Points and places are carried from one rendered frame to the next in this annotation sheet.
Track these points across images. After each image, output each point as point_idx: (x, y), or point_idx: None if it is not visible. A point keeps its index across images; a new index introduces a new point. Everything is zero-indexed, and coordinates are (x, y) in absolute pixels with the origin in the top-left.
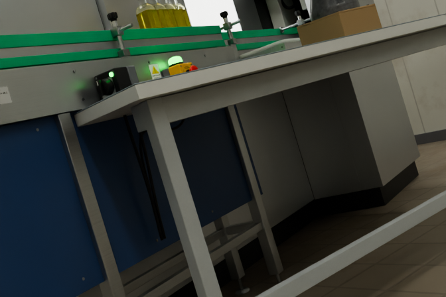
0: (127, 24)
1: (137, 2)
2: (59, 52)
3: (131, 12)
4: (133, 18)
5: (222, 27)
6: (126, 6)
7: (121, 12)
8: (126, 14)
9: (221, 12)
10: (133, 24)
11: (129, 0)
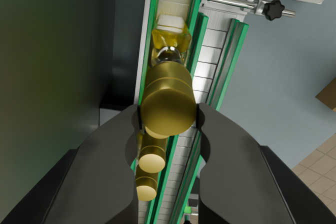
0: (84, 122)
1: (55, 101)
2: None
3: (71, 117)
4: (78, 107)
5: (250, 9)
6: (65, 137)
7: (73, 146)
8: (75, 131)
9: (271, 20)
10: (84, 105)
11: (55, 132)
